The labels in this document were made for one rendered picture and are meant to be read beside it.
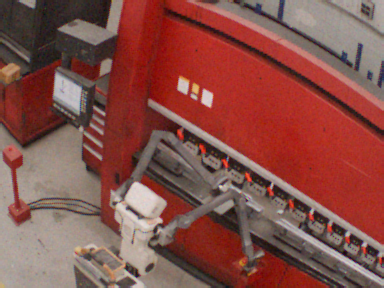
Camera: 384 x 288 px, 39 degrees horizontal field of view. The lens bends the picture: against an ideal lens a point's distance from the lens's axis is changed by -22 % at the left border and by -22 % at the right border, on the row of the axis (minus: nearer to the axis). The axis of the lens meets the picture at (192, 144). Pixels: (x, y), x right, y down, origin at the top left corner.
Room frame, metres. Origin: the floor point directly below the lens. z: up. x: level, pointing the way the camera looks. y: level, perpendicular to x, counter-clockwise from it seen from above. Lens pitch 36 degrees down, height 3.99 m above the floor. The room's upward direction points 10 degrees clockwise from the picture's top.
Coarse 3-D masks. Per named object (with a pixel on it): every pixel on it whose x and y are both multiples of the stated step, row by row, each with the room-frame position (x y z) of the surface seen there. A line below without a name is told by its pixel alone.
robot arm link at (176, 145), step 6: (168, 138) 3.44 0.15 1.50; (174, 138) 3.45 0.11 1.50; (174, 144) 3.45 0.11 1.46; (180, 144) 3.47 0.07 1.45; (174, 150) 3.46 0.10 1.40; (180, 150) 3.45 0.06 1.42; (186, 150) 3.47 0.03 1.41; (186, 156) 3.45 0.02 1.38; (192, 156) 3.46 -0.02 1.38; (186, 162) 3.45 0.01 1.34; (192, 162) 3.44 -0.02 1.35; (198, 162) 3.46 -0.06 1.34; (198, 168) 3.44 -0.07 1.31; (204, 168) 3.45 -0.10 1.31; (198, 174) 3.44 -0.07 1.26; (204, 174) 3.43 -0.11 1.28; (210, 174) 3.44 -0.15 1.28; (204, 180) 3.43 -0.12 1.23
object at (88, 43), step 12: (72, 24) 4.12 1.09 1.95; (84, 24) 4.12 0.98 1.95; (60, 36) 4.00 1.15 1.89; (72, 36) 3.91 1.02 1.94; (84, 36) 3.90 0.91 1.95; (96, 36) 3.91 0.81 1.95; (108, 36) 3.92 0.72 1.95; (60, 48) 3.99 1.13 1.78; (72, 48) 3.90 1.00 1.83; (84, 48) 3.83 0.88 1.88; (96, 48) 3.79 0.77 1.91; (108, 48) 3.91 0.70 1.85; (72, 60) 4.12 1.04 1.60; (84, 60) 3.83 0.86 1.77; (96, 60) 3.81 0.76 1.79
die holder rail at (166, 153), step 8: (160, 144) 4.08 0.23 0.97; (160, 152) 4.04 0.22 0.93; (168, 152) 4.00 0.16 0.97; (176, 152) 4.02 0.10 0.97; (168, 160) 3.98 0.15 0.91; (176, 160) 3.94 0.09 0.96; (184, 160) 3.95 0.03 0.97; (184, 168) 3.90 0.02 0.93; (192, 168) 3.86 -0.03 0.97; (192, 176) 3.85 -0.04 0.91
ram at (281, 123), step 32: (160, 32) 4.11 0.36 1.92; (192, 32) 3.95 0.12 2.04; (160, 64) 4.08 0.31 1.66; (192, 64) 3.93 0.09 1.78; (224, 64) 3.78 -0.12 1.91; (256, 64) 3.64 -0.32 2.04; (160, 96) 4.06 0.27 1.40; (224, 96) 3.76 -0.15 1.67; (256, 96) 3.62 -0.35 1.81; (288, 96) 3.49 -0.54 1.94; (320, 96) 3.38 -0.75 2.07; (224, 128) 3.73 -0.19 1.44; (256, 128) 3.59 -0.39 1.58; (288, 128) 3.46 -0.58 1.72; (320, 128) 3.32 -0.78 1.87; (352, 128) 3.17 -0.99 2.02; (256, 160) 3.56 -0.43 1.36; (288, 160) 3.42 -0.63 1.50; (320, 160) 3.28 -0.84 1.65; (352, 160) 3.13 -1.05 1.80; (320, 192) 3.23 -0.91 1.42; (352, 192) 3.08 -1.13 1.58; (352, 224) 3.01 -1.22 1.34
